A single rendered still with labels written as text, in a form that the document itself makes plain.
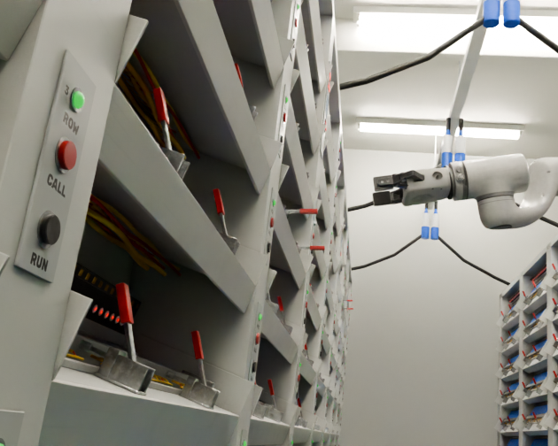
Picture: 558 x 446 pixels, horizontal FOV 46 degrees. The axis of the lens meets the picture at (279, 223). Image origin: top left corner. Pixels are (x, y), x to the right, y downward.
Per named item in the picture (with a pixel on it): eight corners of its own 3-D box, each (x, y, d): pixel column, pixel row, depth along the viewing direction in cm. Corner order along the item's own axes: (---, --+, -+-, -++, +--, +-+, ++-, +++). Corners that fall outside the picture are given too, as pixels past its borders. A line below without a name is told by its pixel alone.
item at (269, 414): (282, 443, 159) (305, 389, 163) (238, 446, 102) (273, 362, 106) (208, 410, 164) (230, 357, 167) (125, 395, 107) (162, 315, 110)
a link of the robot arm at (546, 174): (577, 229, 155) (472, 234, 143) (563, 164, 158) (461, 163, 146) (608, 220, 147) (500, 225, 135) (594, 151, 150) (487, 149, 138)
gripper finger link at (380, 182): (406, 182, 136) (375, 186, 137) (406, 188, 139) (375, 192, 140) (405, 168, 137) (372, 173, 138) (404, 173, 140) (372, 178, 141)
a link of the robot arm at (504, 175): (463, 206, 146) (457, 166, 148) (524, 199, 145) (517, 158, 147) (470, 199, 138) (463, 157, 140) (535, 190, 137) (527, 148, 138)
